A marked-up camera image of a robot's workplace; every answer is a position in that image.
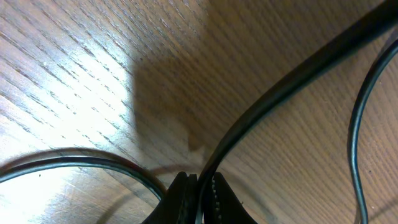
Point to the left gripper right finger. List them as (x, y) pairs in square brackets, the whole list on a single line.
[(221, 204)]

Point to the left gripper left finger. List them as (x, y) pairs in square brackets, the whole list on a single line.
[(179, 206)]

